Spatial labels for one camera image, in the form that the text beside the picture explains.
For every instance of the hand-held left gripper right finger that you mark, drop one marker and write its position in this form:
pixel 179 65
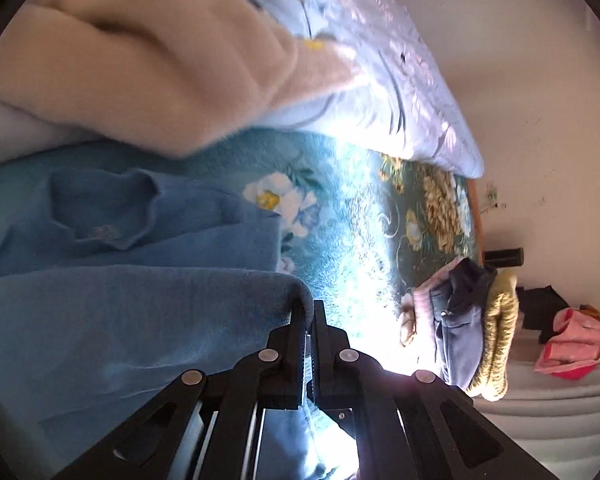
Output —
pixel 325 360

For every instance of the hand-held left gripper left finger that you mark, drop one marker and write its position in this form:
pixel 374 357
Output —
pixel 292 355

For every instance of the blue fleece sweater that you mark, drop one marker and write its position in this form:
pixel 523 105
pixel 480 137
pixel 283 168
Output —
pixel 130 310

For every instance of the light pink folded garment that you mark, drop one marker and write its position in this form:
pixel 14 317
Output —
pixel 422 300

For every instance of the navy garment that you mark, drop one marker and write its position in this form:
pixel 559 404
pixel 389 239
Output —
pixel 472 280

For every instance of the yellow knit sweater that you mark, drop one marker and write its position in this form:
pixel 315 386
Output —
pixel 497 340

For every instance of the black cloth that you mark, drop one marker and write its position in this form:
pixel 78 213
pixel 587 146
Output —
pixel 540 310

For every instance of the grey ribbed couch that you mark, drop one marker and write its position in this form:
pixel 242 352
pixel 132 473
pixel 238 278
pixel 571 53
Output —
pixel 545 410

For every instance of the grey-blue daisy print duvet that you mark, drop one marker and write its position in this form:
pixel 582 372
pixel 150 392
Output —
pixel 380 60

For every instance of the beige fleece blanket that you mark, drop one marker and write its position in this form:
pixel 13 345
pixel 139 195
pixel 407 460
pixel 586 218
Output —
pixel 155 60

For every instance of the black wall fixture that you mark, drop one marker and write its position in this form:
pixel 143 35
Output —
pixel 505 256

